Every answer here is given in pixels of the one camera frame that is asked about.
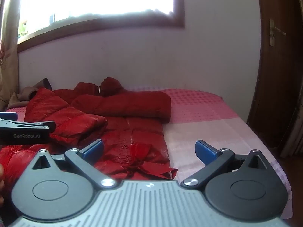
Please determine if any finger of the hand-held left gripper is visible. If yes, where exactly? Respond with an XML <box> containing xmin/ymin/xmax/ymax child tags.
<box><xmin>0</xmin><ymin>112</ymin><xmax>56</xmax><ymax>133</ymax></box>

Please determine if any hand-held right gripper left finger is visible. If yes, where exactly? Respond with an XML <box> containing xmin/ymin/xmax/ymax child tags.
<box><xmin>32</xmin><ymin>139</ymin><xmax>116</xmax><ymax>190</ymax></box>

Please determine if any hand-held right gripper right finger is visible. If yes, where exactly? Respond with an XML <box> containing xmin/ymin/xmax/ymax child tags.
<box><xmin>181</xmin><ymin>140</ymin><xmax>271</xmax><ymax>190</ymax></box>

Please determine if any red down jacket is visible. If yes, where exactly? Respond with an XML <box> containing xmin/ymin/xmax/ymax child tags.
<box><xmin>0</xmin><ymin>77</ymin><xmax>178</xmax><ymax>195</ymax></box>

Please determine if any person's left hand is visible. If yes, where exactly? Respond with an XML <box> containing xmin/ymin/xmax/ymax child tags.
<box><xmin>0</xmin><ymin>164</ymin><xmax>5</xmax><ymax>205</ymax></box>

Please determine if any pink checked bed sheet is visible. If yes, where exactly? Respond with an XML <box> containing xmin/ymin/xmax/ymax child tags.
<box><xmin>6</xmin><ymin>89</ymin><xmax>292</xmax><ymax>221</ymax></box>

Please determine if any brown cloth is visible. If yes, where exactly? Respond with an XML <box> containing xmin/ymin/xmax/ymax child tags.
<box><xmin>7</xmin><ymin>78</ymin><xmax>52</xmax><ymax>110</ymax></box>

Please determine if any beige patterned curtain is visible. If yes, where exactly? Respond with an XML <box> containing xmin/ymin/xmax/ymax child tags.
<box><xmin>0</xmin><ymin>0</ymin><xmax>27</xmax><ymax>110</ymax></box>

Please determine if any brown wooden door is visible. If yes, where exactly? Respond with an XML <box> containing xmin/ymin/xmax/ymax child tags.
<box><xmin>246</xmin><ymin>0</ymin><xmax>303</xmax><ymax>158</ymax></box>

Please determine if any brown wooden window frame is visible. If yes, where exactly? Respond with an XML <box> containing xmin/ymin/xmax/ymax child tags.
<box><xmin>18</xmin><ymin>0</ymin><xmax>186</xmax><ymax>53</ymax></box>

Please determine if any brass door handle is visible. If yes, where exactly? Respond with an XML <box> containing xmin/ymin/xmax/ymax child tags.
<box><xmin>269</xmin><ymin>19</ymin><xmax>287</xmax><ymax>47</ymax></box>

